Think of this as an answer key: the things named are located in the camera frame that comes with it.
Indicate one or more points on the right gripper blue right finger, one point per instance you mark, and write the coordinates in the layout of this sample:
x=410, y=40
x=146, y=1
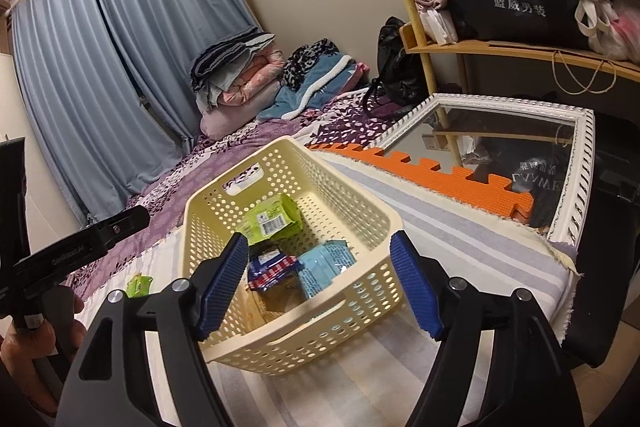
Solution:
x=422, y=298

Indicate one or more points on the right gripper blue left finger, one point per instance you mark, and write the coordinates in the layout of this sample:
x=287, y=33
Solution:
x=215, y=282

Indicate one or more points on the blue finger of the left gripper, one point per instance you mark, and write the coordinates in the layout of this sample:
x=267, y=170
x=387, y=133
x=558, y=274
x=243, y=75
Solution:
x=106, y=234

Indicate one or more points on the blue saltine cracker pack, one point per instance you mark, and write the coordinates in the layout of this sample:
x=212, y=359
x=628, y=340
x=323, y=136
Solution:
x=268, y=266

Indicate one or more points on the small green wafer pack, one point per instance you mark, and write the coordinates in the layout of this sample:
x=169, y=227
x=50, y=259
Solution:
x=139, y=286

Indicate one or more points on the cream perforated plastic basket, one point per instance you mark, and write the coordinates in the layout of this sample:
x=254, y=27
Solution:
x=271, y=332

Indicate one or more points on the light blue snack bag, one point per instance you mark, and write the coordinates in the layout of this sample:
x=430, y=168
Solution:
x=320, y=266

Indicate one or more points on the large green seaweed snack bag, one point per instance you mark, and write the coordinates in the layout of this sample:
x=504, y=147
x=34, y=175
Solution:
x=275, y=218

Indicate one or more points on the person's left hand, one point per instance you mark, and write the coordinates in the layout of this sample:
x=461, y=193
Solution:
x=19, y=351

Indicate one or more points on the orange foam puzzle mat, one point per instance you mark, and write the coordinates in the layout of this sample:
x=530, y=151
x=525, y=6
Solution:
x=494, y=196

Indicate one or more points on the striped white blue sheet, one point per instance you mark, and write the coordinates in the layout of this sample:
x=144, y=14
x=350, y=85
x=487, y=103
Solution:
x=375, y=377

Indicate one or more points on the purple floral bed sheet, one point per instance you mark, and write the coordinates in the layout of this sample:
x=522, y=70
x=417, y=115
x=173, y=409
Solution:
x=349, y=118

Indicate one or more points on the white framed mirror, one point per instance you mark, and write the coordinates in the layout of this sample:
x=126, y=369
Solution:
x=545, y=149

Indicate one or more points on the black backpack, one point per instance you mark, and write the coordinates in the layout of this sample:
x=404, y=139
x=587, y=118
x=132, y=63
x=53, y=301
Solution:
x=400, y=78

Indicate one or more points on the blue-grey curtain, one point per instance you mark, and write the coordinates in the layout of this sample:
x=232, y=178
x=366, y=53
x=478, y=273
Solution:
x=106, y=84

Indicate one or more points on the blue folded blanket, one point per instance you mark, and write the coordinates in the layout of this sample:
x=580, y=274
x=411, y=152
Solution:
x=332, y=75

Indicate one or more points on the stack of folded quilts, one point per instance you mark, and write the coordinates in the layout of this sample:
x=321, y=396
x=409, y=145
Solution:
x=234, y=79

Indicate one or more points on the leopard print cloth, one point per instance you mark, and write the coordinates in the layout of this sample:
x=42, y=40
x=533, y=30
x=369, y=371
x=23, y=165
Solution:
x=303, y=59

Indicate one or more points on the bamboo wooden shelf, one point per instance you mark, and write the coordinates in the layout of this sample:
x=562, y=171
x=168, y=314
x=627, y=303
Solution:
x=415, y=41

